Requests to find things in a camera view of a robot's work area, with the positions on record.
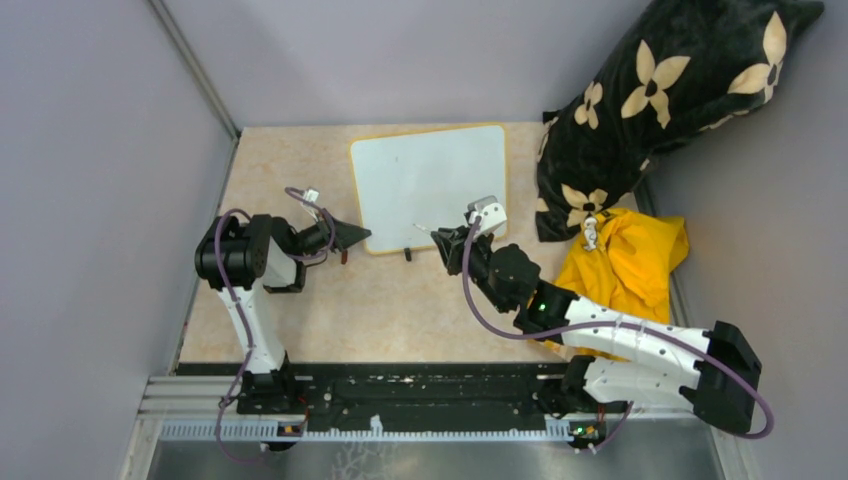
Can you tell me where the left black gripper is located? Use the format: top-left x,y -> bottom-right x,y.
291,208 -> 372,260

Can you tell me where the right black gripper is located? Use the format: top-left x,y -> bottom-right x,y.
433,225 -> 512,315

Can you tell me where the white marker pen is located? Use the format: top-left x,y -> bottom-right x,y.
413,223 -> 433,235

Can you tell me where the yellow framed whiteboard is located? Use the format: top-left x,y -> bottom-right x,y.
349,123 -> 509,255

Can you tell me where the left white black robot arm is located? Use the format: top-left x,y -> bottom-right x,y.
194,209 -> 371,415

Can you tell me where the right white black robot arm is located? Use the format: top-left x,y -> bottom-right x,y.
428,226 -> 775,439

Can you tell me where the yellow cloth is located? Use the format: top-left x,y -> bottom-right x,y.
553,208 -> 690,325

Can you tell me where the black floral pillow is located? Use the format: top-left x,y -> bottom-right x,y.
535,1 -> 825,243

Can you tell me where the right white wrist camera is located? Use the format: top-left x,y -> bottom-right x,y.
465,195 -> 508,240

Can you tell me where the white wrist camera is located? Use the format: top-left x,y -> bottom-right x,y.
301,188 -> 320,206
465,195 -> 508,240

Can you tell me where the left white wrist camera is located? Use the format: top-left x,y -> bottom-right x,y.
301,188 -> 320,206

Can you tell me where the aluminium corner post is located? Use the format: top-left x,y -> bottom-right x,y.
144,0 -> 241,142

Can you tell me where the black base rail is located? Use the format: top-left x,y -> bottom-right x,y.
175,360 -> 631,435

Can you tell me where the white toothed cable strip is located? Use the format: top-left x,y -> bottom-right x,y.
159,415 -> 574,443

